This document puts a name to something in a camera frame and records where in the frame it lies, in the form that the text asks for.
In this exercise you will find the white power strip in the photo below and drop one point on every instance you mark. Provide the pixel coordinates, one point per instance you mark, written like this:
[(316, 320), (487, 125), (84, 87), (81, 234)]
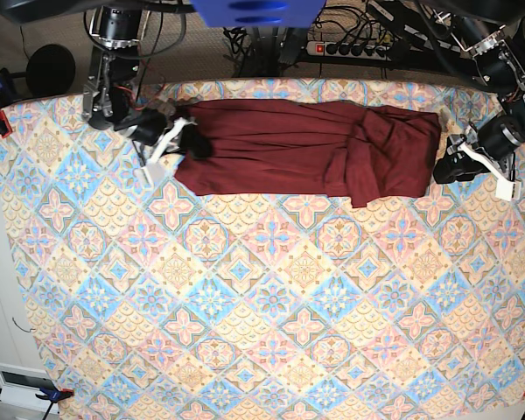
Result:
[(347, 50)]

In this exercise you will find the patterned tile tablecloth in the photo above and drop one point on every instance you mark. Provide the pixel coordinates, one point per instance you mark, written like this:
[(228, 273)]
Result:
[(157, 304)]

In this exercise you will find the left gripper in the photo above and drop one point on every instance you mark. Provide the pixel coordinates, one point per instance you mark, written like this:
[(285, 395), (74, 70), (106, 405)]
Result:
[(497, 139)]

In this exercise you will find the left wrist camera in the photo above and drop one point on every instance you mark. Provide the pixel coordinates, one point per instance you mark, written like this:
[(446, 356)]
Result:
[(508, 190)]

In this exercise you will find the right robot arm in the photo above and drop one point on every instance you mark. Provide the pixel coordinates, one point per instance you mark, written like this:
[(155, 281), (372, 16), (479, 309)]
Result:
[(108, 101)]

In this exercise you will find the blue orange clamp lower left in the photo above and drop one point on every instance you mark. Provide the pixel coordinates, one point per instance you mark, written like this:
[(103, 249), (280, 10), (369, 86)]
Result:
[(52, 396)]

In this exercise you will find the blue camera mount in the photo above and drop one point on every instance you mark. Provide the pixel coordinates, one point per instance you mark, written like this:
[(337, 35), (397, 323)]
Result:
[(254, 13)]

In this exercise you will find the white wall socket box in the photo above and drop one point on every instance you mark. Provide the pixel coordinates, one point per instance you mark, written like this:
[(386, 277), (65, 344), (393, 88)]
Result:
[(24, 377)]

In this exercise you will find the black round stool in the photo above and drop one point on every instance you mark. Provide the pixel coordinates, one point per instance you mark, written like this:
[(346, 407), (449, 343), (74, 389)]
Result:
[(50, 71)]

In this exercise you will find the dark red t-shirt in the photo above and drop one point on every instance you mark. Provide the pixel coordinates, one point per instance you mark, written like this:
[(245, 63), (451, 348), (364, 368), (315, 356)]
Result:
[(334, 148)]

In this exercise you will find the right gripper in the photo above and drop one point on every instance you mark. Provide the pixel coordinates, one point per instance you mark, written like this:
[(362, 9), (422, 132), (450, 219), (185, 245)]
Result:
[(151, 124)]

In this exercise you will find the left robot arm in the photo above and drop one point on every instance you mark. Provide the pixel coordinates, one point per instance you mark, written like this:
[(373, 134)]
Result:
[(483, 44)]

